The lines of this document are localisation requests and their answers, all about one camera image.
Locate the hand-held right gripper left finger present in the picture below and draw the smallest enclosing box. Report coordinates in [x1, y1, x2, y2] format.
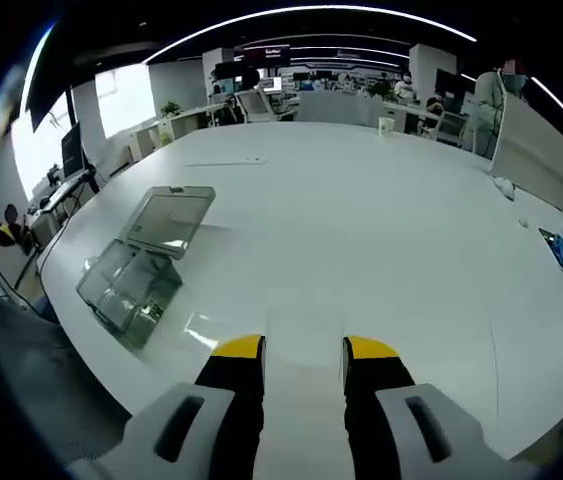
[66, 333, 267, 480]

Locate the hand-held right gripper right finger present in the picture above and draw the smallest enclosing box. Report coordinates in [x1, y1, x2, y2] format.
[342, 334, 532, 480]

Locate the clear plastic divider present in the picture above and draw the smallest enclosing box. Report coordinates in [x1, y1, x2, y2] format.
[184, 312, 222, 347]

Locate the clear plastic guide fixture box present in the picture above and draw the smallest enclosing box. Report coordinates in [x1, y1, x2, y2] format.
[74, 184, 217, 351]

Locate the black desk monitor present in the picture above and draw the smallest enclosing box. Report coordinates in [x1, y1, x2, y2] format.
[60, 122, 87, 179]

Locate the black ceiling screen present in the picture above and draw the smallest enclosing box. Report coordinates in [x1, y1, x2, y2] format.
[25, 64, 75, 134]

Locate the blue cloth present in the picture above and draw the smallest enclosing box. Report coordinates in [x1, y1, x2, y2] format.
[538, 227, 563, 274]

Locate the white crumpled tissue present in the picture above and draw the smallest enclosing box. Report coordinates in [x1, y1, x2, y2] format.
[493, 177, 517, 201]

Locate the white desk partition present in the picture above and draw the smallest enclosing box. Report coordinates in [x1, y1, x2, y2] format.
[488, 94, 563, 211]

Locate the curved ceiling light strip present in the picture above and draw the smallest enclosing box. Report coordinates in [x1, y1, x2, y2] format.
[141, 4, 478, 65]

